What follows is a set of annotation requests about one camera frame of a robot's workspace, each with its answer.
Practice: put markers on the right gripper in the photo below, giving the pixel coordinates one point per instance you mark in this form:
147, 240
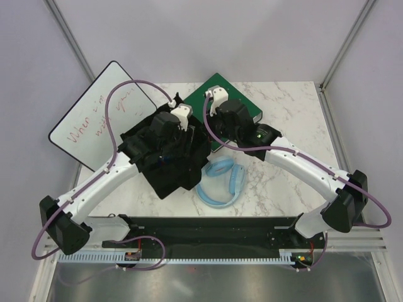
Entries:
211, 119

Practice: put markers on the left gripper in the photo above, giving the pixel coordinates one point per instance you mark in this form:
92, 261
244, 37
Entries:
187, 142

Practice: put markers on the black canvas bag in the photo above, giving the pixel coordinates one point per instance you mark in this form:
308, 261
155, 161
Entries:
143, 144

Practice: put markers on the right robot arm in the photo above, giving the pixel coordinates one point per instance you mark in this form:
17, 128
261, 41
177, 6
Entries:
345, 193

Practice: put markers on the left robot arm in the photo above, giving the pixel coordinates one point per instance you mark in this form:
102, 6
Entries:
63, 219

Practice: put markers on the light blue headphones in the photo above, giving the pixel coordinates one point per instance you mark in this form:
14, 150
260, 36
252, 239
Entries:
222, 182

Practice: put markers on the white whiteboard red writing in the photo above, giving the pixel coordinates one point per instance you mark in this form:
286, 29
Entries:
82, 132

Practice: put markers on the green ring binder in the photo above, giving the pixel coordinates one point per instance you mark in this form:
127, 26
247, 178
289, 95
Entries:
240, 115

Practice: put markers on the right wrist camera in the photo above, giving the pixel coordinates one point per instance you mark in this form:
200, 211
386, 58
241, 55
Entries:
217, 95

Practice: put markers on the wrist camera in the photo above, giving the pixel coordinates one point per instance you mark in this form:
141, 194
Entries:
217, 95
180, 114

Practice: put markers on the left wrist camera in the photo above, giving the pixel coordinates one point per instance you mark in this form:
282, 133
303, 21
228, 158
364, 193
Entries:
180, 114

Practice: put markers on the white cable duct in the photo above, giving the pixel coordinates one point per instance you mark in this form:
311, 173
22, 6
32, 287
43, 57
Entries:
115, 257

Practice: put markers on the left corner frame post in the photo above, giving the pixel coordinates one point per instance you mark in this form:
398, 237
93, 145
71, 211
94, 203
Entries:
70, 38

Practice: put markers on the corner frame post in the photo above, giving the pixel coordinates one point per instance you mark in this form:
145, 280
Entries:
348, 41
70, 38

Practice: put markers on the right corner frame post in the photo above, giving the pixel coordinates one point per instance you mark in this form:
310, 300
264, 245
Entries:
348, 41

